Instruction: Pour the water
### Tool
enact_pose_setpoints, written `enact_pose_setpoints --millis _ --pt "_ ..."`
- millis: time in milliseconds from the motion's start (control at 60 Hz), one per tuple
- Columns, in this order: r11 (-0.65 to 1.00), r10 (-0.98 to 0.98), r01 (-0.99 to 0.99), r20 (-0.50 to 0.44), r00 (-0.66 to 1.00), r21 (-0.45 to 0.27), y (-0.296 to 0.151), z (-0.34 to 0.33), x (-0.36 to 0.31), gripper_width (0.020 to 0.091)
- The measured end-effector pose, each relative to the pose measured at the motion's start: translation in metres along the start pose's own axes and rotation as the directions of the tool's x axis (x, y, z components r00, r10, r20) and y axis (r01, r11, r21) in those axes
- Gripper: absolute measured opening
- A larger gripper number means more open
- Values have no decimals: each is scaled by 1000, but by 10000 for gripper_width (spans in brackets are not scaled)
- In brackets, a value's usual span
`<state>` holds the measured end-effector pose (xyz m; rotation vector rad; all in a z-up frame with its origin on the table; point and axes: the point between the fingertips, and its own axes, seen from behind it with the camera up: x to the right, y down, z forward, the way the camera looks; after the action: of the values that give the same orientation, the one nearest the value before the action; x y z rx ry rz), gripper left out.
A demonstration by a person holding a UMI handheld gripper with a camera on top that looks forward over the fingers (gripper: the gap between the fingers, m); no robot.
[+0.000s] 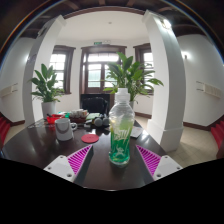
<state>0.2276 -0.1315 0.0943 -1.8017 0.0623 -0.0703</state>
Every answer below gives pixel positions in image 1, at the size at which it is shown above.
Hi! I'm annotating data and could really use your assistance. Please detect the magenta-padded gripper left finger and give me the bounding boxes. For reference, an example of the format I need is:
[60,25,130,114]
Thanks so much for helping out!
[43,143,94,187]

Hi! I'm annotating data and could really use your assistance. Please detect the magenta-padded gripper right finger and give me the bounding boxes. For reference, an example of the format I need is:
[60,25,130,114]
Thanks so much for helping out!
[135,143,183,186]

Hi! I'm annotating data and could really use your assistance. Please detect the clear green-label drink bottle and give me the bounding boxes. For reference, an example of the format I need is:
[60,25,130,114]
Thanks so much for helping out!
[108,87,136,167]

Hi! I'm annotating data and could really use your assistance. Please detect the white mug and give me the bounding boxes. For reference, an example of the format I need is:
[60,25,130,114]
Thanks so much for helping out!
[54,117,78,142]

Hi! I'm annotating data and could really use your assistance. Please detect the flat round red coaster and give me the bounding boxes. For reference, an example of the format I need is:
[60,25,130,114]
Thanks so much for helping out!
[80,133,100,144]

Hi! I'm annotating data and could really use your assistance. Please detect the tea set tray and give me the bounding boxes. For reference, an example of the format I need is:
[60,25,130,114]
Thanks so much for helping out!
[69,108,89,124]

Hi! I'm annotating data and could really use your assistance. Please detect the small potted plant white pot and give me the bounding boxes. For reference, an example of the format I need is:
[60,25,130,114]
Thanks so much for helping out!
[29,63,66,119]

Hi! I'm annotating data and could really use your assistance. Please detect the red carpeted staircase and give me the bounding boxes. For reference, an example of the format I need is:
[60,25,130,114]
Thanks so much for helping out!
[209,119,224,151]
[0,114,12,148]

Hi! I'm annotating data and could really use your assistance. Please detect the green book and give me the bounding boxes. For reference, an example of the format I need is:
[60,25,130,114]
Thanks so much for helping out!
[85,112,101,122]

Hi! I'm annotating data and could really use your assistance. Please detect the grey headphones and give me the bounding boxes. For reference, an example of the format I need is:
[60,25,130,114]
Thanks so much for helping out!
[92,114,111,128]

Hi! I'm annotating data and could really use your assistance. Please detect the black chair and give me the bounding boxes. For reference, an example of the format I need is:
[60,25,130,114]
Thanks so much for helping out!
[80,93,111,116]

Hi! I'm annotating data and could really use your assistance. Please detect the dark wooden glazed door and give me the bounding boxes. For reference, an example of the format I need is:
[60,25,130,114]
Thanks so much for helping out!
[79,44,128,95]

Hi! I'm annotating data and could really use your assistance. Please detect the large potted plant white pot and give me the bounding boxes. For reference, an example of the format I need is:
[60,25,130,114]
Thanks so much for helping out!
[103,51,164,109]

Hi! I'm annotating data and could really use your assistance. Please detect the dark framed window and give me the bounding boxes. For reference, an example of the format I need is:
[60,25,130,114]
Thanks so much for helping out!
[133,43,155,96]
[49,45,76,95]

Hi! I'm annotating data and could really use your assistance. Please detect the white wall panel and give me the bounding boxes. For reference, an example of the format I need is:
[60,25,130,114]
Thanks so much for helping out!
[196,80,223,99]
[0,83,19,98]

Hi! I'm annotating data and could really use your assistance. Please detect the column wall lamp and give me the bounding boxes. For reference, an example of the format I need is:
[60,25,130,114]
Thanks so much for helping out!
[161,18,173,30]

